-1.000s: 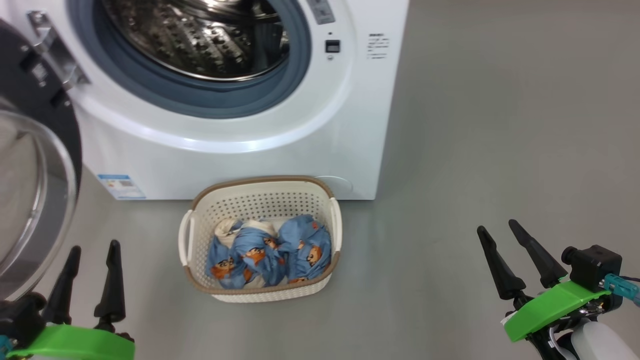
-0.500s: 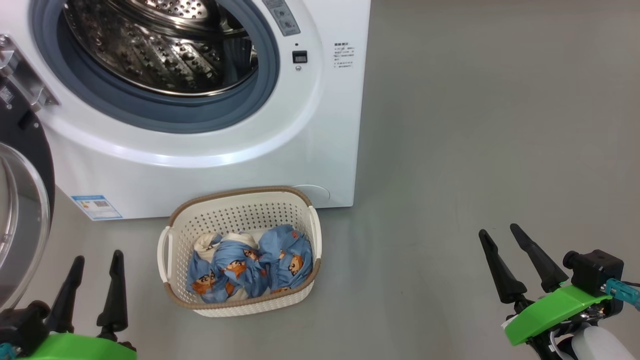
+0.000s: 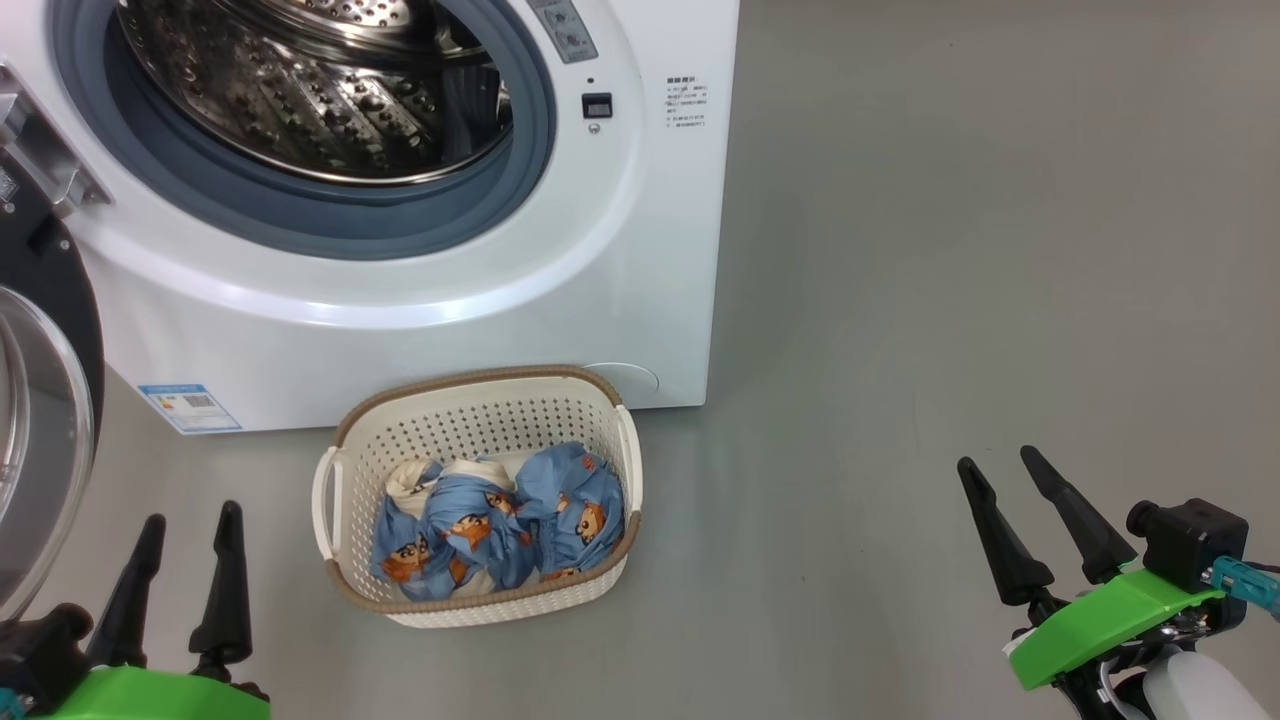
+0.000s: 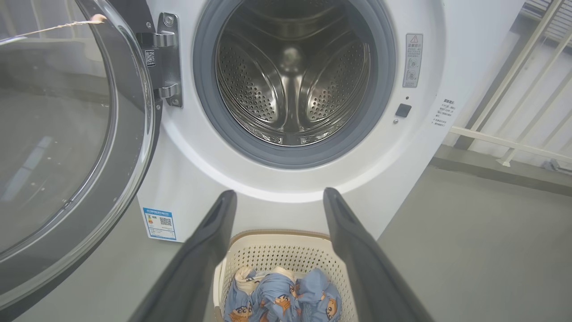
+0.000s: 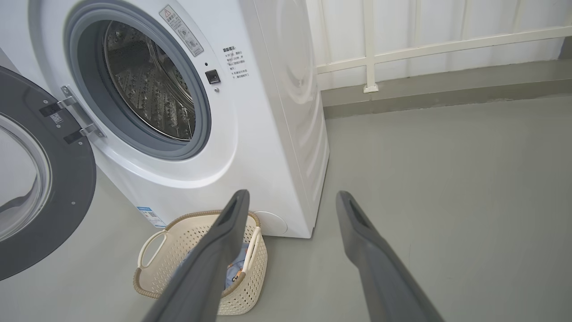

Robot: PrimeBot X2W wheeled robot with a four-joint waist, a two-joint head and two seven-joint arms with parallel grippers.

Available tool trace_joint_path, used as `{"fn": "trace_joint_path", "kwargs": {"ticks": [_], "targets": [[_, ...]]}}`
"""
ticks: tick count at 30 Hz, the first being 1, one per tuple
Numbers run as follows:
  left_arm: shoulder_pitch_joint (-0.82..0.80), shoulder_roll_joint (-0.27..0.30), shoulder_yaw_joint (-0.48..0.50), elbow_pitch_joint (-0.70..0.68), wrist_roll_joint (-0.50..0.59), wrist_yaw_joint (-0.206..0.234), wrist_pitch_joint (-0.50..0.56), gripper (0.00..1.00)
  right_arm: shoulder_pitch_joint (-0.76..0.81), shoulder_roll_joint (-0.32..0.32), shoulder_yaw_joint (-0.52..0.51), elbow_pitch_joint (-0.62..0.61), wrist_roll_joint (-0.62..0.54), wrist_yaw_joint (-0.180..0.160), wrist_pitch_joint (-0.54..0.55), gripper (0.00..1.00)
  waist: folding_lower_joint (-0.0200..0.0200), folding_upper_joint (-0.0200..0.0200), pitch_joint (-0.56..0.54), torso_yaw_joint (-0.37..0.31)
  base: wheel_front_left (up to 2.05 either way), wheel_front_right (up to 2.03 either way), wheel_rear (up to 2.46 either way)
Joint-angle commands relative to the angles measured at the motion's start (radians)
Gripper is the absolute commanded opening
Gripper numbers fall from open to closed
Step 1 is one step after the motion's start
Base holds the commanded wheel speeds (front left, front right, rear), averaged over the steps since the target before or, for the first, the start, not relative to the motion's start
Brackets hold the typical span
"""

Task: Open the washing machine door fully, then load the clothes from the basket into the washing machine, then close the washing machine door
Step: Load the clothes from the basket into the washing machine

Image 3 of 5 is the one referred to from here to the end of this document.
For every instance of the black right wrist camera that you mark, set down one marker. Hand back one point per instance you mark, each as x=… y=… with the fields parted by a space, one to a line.
x=1195 y=540

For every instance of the white front-load washing machine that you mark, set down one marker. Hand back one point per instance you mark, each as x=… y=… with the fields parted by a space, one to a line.
x=400 y=310

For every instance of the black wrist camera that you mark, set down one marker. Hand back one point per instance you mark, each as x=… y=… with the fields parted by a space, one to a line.
x=40 y=650
x=1195 y=540

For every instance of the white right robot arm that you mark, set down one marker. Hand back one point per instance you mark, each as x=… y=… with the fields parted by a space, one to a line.
x=1200 y=690

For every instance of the black text warning sticker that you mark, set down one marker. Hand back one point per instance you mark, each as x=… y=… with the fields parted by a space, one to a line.
x=686 y=102

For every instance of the round drain filter cover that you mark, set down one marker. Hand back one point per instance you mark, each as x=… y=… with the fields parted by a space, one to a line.
x=630 y=378

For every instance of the stainless steel washing machine drum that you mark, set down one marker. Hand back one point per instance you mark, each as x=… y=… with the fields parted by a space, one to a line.
x=300 y=90

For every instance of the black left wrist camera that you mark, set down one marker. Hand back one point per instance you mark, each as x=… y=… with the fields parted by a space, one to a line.
x=40 y=650

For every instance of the blue cartoon print garment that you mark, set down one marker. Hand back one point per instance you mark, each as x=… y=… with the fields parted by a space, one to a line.
x=450 y=530
x=575 y=510

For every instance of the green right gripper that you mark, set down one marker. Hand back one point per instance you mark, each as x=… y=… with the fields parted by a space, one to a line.
x=1110 y=615

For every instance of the black door lock socket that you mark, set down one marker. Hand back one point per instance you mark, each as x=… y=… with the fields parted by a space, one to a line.
x=597 y=106

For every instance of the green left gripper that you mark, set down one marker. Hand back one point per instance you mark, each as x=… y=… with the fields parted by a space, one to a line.
x=150 y=700

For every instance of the cream perforated plastic laundry basket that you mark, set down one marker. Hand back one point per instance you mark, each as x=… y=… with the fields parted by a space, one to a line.
x=470 y=420

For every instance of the blue energy label sticker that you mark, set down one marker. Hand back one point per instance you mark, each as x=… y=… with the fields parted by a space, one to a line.
x=190 y=408

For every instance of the black round glass washer door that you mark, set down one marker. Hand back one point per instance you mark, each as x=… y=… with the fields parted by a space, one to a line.
x=50 y=300

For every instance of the metal door hinge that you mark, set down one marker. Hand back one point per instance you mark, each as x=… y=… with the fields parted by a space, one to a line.
x=45 y=160

